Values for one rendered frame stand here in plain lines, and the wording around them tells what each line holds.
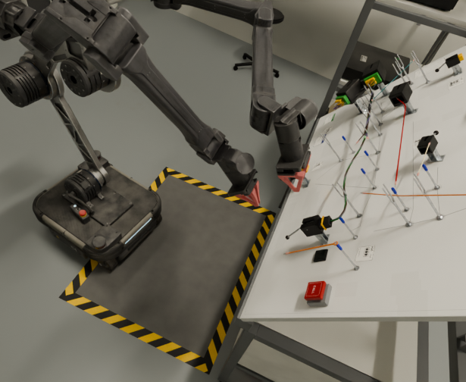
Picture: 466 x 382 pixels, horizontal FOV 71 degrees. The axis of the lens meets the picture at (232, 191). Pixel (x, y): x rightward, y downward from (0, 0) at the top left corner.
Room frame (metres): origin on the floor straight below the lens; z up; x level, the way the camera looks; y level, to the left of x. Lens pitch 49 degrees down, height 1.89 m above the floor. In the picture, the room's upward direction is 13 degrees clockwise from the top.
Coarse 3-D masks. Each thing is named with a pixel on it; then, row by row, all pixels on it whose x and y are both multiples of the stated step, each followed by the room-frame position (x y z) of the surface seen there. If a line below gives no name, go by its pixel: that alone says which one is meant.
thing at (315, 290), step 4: (308, 284) 0.43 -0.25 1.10; (312, 284) 0.42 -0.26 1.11; (316, 284) 0.42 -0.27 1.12; (320, 284) 0.42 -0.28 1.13; (324, 284) 0.42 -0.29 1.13; (308, 288) 0.41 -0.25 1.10; (312, 288) 0.41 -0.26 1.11; (316, 288) 0.41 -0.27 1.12; (320, 288) 0.41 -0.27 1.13; (324, 288) 0.41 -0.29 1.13; (308, 292) 0.40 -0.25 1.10; (312, 292) 0.40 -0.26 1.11; (316, 292) 0.40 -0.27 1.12; (320, 292) 0.40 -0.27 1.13; (308, 296) 0.39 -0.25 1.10; (312, 296) 0.39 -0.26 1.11; (316, 296) 0.38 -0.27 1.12; (320, 296) 0.38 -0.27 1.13
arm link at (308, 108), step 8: (264, 96) 0.70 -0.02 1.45; (264, 104) 0.67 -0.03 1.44; (272, 104) 0.68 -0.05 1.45; (288, 104) 0.72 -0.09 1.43; (296, 104) 0.72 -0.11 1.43; (304, 104) 0.71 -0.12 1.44; (312, 104) 0.72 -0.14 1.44; (272, 112) 0.65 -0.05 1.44; (280, 112) 0.69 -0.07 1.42; (304, 112) 0.69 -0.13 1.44; (312, 112) 0.71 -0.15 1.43; (272, 120) 0.66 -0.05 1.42; (304, 120) 0.68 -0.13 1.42; (272, 128) 0.67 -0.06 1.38
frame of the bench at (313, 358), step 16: (240, 336) 0.38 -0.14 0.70; (256, 336) 0.37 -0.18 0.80; (272, 336) 0.38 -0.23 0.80; (240, 352) 0.37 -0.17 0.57; (288, 352) 0.34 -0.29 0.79; (304, 352) 0.35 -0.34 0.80; (224, 368) 0.37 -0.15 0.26; (240, 368) 0.36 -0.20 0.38; (320, 368) 0.32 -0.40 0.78; (336, 368) 0.32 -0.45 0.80; (352, 368) 0.33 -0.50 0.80
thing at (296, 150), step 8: (280, 144) 0.63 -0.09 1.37; (288, 144) 0.62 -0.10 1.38; (296, 144) 0.63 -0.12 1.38; (304, 144) 0.69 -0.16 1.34; (280, 152) 0.64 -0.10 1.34; (288, 152) 0.62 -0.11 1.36; (296, 152) 0.62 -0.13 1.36; (304, 152) 0.65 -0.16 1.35; (280, 160) 0.63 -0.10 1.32; (288, 160) 0.62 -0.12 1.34; (296, 160) 0.62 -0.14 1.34; (304, 160) 0.62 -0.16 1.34; (280, 168) 0.60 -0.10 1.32; (288, 168) 0.59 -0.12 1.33; (296, 168) 0.59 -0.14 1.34
